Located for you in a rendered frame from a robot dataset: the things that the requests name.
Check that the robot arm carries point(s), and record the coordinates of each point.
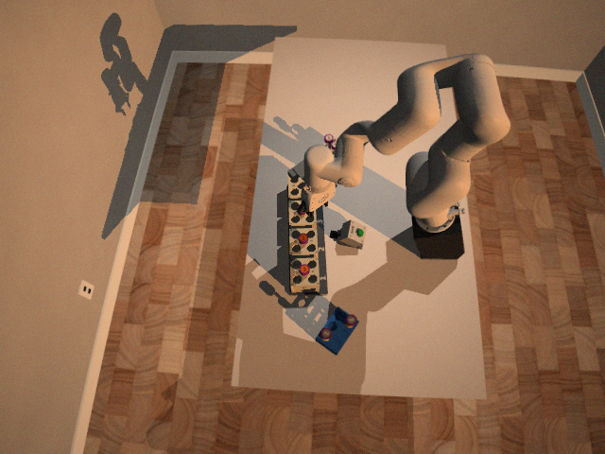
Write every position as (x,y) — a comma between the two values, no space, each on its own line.
(436,179)

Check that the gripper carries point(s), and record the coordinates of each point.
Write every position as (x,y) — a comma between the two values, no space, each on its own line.
(312,201)

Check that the blue tube rack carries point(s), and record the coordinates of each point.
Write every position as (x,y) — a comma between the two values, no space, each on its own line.
(338,338)

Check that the tan bucket adapter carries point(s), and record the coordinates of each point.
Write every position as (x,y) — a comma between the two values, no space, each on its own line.
(298,222)
(295,275)
(295,188)
(310,250)

